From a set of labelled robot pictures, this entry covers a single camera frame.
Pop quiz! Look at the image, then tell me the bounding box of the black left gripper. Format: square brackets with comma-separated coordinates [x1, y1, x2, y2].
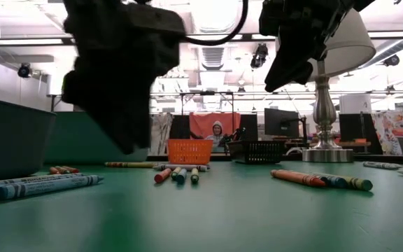
[63, 0, 187, 155]

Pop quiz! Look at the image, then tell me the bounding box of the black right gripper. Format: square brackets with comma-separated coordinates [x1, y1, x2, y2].
[259, 0, 376, 93]

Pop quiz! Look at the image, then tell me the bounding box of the orange-yellow crayon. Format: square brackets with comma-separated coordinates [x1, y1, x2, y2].
[104, 161, 157, 169]

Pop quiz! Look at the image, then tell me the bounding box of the small blue-grey plastic bin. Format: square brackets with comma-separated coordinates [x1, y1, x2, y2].
[0, 96, 57, 183]

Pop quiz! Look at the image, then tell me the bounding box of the orange crayon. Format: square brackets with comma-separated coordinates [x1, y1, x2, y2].
[270, 169, 327, 188]

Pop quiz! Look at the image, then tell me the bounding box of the white-shade silver table lamp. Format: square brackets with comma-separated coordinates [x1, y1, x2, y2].
[302, 8, 377, 164]

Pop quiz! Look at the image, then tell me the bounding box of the floral hanging cloth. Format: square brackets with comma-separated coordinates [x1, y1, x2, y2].
[148, 112, 174, 155]
[371, 110, 403, 157]

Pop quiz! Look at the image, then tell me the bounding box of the black mesh basket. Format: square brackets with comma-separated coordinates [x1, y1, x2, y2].
[227, 140, 286, 165]

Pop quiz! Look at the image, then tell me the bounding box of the person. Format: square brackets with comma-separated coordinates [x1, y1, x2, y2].
[189, 120, 227, 153]

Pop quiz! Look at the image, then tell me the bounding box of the orange mesh basket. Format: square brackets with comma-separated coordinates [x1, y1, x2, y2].
[167, 139, 214, 165]

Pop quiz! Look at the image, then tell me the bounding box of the orange hanging cloth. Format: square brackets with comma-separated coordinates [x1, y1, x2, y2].
[189, 112, 241, 141]

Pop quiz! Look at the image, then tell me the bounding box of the green table mat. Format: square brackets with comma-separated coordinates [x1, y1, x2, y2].
[0, 159, 403, 252]

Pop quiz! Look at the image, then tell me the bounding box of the black ceiling camera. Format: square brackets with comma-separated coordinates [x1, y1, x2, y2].
[250, 43, 269, 69]
[17, 62, 33, 78]
[383, 54, 401, 67]

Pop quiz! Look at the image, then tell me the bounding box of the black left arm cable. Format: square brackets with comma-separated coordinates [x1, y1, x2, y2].
[183, 0, 250, 46]

